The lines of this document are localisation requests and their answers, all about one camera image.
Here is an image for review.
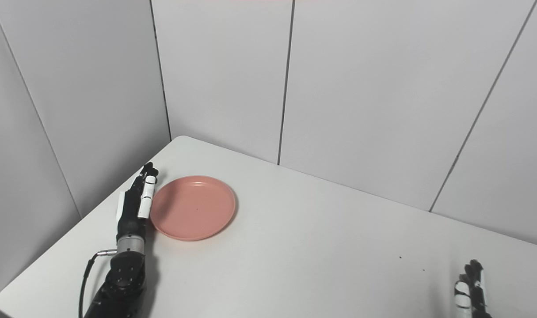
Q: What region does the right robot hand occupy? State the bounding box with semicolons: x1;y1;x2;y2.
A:
454;259;492;318

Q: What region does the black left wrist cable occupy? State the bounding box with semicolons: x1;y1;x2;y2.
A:
78;250;118;318

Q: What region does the pink round plate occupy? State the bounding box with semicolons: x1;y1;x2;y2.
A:
150;175;236;242

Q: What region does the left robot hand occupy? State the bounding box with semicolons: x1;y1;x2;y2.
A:
116;162;159;242

